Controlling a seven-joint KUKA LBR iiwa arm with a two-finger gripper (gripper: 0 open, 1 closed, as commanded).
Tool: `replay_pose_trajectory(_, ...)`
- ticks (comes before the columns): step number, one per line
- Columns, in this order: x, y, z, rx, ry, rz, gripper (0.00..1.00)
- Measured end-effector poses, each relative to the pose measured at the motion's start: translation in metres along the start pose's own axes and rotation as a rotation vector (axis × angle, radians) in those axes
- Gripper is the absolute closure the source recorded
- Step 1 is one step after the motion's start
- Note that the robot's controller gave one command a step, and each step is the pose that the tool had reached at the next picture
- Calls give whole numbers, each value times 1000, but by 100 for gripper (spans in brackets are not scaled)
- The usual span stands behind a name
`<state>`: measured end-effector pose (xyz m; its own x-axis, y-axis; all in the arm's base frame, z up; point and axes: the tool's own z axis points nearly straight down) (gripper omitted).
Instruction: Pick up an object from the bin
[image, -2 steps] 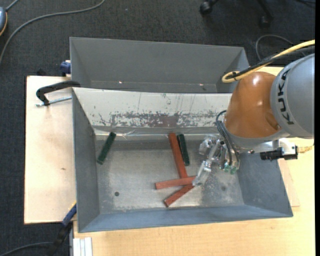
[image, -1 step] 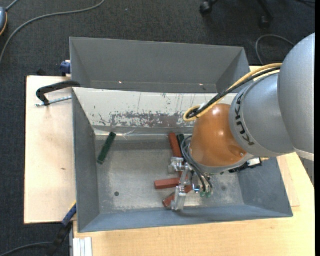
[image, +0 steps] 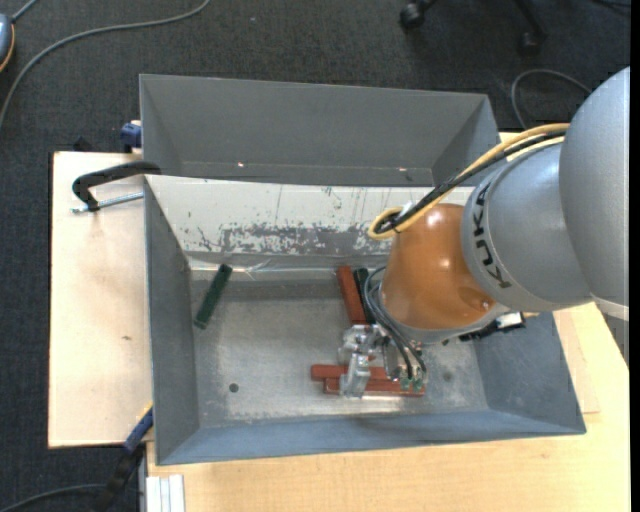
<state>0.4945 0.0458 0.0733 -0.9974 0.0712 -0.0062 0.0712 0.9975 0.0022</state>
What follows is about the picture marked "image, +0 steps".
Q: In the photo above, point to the pale wood board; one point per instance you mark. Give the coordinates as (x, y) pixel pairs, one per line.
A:
(97, 300)

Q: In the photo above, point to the dark green flat block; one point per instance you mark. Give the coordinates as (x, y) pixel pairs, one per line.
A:
(212, 297)

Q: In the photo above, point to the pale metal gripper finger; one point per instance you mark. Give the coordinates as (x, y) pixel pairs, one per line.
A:
(354, 380)
(350, 340)

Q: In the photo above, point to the grey metal bin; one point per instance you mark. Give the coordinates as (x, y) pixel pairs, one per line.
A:
(280, 350)

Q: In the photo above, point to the red-brown flat block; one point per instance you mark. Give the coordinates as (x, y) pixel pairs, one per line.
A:
(351, 295)
(382, 387)
(327, 372)

